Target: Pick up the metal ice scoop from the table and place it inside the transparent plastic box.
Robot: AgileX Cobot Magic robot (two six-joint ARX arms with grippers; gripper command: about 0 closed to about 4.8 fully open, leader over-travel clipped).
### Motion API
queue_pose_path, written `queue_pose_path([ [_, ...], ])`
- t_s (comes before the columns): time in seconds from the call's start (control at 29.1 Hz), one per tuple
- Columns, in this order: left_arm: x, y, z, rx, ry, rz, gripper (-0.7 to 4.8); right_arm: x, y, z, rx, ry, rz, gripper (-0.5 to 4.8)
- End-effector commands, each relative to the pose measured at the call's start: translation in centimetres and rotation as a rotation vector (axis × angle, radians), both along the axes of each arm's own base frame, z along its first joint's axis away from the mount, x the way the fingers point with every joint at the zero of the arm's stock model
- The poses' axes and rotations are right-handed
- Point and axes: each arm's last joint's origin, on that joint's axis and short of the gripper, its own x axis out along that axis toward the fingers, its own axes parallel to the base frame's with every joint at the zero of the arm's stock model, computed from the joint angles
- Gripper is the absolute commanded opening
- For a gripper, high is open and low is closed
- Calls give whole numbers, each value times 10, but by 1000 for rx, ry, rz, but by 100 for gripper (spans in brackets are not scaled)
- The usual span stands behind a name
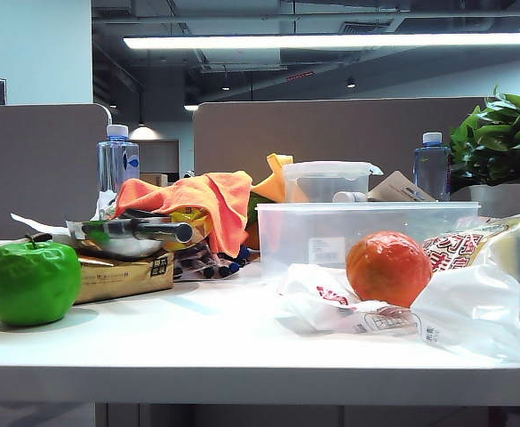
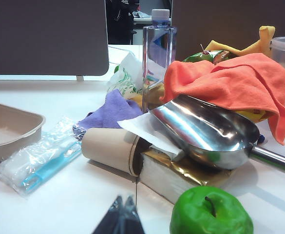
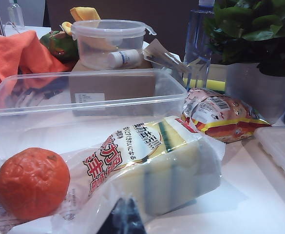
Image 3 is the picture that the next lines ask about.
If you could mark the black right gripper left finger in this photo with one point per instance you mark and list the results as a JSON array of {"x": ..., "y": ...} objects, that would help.
[{"x": 119, "y": 219}]

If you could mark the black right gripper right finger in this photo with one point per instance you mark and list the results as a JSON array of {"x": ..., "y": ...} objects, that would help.
[{"x": 136, "y": 219}]

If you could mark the brown cardboard box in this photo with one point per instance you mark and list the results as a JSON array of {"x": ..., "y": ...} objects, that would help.
[{"x": 132, "y": 84}]

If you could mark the sponge pack in plastic bag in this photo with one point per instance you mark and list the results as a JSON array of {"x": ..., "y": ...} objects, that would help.
[{"x": 157, "y": 165}]

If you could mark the red orange tomato fruit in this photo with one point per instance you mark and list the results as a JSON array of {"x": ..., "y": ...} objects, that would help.
[{"x": 32, "y": 180}]

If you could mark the rectangular transparent plastic container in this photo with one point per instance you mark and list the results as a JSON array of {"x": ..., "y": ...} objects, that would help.
[{"x": 35, "y": 117}]

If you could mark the red yellow snack packet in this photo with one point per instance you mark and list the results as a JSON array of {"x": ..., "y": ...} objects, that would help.
[{"x": 230, "y": 122}]

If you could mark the yellow foam sponge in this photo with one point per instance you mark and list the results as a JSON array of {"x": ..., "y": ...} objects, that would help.
[{"x": 216, "y": 84}]

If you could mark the white plastic tray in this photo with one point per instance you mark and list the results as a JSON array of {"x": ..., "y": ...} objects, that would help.
[{"x": 281, "y": 151}]

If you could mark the small white bottle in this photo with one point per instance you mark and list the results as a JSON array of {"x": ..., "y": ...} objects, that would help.
[{"x": 122, "y": 58}]

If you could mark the white plant pot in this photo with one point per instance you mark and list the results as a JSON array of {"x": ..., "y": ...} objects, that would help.
[{"x": 249, "y": 92}]

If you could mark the round transparent container with clips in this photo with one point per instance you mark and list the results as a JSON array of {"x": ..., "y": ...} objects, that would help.
[{"x": 96, "y": 46}]

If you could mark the green and red toy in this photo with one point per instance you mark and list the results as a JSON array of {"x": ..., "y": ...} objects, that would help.
[{"x": 59, "y": 46}]

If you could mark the clear plastic water bottle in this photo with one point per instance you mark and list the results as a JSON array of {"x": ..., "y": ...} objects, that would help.
[{"x": 198, "y": 36}]

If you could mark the orange cloth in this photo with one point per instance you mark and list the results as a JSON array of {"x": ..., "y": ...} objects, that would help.
[{"x": 10, "y": 53}]

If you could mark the yellow orange fabric item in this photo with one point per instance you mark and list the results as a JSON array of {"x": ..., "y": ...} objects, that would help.
[{"x": 86, "y": 13}]

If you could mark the green leafy plant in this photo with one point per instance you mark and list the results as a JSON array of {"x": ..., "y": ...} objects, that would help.
[{"x": 242, "y": 24}]

